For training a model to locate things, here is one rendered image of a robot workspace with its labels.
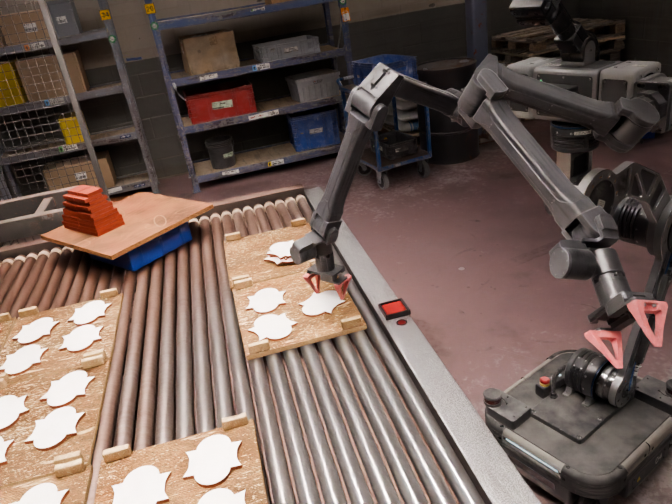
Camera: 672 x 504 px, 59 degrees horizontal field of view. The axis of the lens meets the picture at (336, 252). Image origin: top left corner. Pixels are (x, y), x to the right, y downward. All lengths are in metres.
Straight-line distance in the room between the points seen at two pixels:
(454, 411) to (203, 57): 5.02
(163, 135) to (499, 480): 5.86
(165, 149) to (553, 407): 5.24
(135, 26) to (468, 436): 5.75
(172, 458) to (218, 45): 4.99
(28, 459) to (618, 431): 1.88
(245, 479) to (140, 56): 5.63
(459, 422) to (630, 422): 1.16
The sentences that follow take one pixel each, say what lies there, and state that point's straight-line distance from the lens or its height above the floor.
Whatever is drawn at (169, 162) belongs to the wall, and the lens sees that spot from 6.78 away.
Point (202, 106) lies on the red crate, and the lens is 6.01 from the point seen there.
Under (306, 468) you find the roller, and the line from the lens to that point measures 1.33.
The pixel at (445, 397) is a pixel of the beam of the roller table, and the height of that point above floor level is 0.92.
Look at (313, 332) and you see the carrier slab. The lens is 1.69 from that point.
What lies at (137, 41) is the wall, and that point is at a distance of 6.58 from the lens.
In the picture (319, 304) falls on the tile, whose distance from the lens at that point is 1.80.
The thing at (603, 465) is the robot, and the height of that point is 0.24.
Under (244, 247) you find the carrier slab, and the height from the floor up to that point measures 0.94.
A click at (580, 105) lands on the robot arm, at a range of 1.45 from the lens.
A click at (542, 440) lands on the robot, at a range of 2.34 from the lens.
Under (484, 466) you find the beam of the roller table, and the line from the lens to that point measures 1.30.
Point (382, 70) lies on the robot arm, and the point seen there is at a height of 1.61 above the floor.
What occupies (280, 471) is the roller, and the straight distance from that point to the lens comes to 1.34.
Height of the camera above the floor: 1.86
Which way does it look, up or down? 26 degrees down
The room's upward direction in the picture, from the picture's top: 9 degrees counter-clockwise
